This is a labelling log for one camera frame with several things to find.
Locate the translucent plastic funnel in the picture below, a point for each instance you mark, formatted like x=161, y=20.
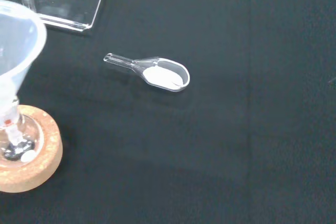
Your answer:
x=15, y=51

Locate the round-bottom glass flask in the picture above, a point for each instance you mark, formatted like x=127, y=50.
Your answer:
x=23, y=140

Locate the clear plastic funnel stand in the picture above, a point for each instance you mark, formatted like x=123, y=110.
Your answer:
x=68, y=1

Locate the black bench cloth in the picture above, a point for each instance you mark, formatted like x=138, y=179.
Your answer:
x=210, y=142

